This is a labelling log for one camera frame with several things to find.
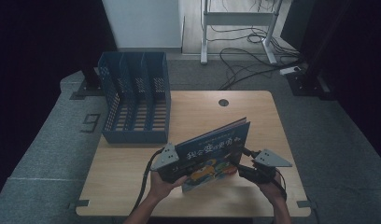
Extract black stand base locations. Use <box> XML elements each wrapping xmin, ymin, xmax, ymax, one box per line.
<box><xmin>69</xmin><ymin>66</ymin><xmax>106</xmax><ymax>101</ymax></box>
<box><xmin>286</xmin><ymin>69</ymin><xmax>332</xmax><ymax>101</ymax></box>

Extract blue plastic file rack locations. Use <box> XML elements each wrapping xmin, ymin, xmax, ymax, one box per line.
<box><xmin>97</xmin><ymin>51</ymin><xmax>172</xmax><ymax>145</ymax></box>

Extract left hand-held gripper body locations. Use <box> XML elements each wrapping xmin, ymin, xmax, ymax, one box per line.
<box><xmin>150</xmin><ymin>142</ymin><xmax>196</xmax><ymax>185</ymax></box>

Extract person's right hand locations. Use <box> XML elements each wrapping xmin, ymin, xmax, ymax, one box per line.
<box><xmin>257</xmin><ymin>174</ymin><xmax>288</xmax><ymax>204</ymax></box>

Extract white power strip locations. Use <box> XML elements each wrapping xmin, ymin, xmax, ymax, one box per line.
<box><xmin>279</xmin><ymin>65</ymin><xmax>303</xmax><ymax>77</ymax></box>

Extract black floor cables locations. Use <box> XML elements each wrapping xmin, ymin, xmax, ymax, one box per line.
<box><xmin>206</xmin><ymin>0</ymin><xmax>304</xmax><ymax>91</ymax></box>

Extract blue picture book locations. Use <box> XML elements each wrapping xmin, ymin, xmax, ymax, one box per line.
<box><xmin>174</xmin><ymin>117</ymin><xmax>251</xmax><ymax>193</ymax></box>

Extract person's left hand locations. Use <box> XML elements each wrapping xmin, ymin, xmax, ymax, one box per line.
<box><xmin>147</xmin><ymin>170</ymin><xmax>189</xmax><ymax>203</ymax></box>

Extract white metal desk frame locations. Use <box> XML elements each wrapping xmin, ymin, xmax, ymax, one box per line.
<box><xmin>200</xmin><ymin>0</ymin><xmax>285</xmax><ymax>65</ymax></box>

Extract white board panel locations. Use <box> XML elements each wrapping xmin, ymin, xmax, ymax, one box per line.
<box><xmin>101</xmin><ymin>0</ymin><xmax>184</xmax><ymax>53</ymax></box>

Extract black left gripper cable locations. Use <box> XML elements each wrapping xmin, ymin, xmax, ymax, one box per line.
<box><xmin>129</xmin><ymin>147</ymin><xmax>166</xmax><ymax>216</ymax></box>

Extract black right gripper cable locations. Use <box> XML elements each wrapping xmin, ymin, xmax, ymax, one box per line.
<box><xmin>274</xmin><ymin>169</ymin><xmax>288</xmax><ymax>202</ymax></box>

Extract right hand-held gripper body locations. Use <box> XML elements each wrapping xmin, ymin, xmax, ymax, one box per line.
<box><xmin>237</xmin><ymin>148</ymin><xmax>293</xmax><ymax>185</ymax></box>

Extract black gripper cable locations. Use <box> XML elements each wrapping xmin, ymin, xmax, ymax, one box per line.
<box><xmin>274</xmin><ymin>169</ymin><xmax>288</xmax><ymax>202</ymax></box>
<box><xmin>129</xmin><ymin>147</ymin><xmax>166</xmax><ymax>216</ymax></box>

